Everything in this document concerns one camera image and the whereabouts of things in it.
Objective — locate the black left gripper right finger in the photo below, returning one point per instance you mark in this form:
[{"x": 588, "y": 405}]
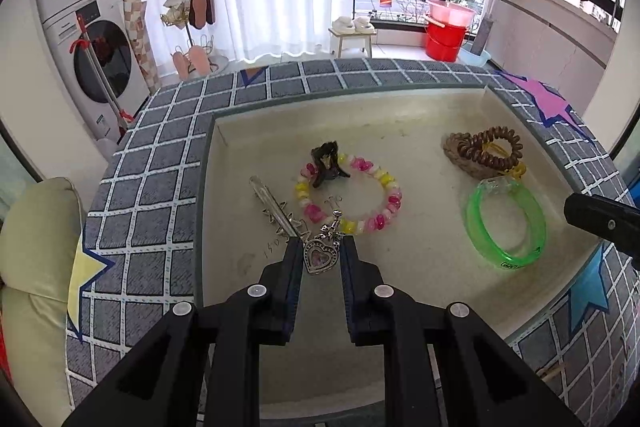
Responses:
[{"x": 442, "y": 366}]

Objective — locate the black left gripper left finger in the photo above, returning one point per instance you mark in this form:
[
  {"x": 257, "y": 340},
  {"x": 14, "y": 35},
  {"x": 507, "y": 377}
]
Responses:
[{"x": 200, "y": 366}]

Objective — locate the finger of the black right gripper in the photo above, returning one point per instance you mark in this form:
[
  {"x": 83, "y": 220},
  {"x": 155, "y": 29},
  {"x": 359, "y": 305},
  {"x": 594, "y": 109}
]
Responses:
[{"x": 610, "y": 220}]

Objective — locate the green translucent bangle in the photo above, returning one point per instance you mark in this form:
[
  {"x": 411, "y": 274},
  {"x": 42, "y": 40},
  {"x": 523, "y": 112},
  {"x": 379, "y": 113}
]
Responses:
[{"x": 483, "y": 241}]

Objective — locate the silver heart pendant keychain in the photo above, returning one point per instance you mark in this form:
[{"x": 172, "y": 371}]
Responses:
[{"x": 320, "y": 248}]

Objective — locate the black hair claw clip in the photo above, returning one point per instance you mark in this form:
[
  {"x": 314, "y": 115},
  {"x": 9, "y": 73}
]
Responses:
[{"x": 325, "y": 160}]

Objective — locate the yellow hair clip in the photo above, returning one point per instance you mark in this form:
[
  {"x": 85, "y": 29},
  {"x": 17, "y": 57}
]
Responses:
[{"x": 517, "y": 172}]

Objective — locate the grey grid star tablecloth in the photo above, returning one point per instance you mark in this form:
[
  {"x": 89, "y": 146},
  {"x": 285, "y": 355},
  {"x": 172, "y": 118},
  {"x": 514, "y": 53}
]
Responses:
[{"x": 143, "y": 220}]

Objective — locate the light blue basin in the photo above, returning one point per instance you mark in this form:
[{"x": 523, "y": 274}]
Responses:
[{"x": 466, "y": 57}]

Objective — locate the red plastic bucket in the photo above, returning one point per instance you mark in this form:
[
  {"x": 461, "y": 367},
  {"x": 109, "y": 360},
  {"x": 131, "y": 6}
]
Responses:
[{"x": 443, "y": 41}]

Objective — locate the pink plastic basin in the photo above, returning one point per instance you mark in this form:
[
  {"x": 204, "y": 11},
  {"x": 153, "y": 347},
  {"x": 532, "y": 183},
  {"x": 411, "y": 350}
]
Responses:
[{"x": 450, "y": 13}]

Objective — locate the small wooden stool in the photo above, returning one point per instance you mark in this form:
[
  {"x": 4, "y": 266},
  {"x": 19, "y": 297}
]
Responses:
[{"x": 365, "y": 39}]

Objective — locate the slipper drying rack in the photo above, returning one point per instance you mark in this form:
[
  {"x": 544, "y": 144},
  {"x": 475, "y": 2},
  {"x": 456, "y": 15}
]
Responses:
[{"x": 199, "y": 57}]

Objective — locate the checkered paper bag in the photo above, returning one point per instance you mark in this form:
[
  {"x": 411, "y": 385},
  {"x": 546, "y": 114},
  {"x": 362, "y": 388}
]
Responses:
[{"x": 134, "y": 19}]

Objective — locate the stacked white washer dryer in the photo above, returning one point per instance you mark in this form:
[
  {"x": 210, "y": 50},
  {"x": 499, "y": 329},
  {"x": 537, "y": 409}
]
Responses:
[{"x": 106, "y": 28}]

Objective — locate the red handled mop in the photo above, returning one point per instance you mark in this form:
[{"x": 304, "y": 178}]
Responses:
[{"x": 85, "y": 44}]

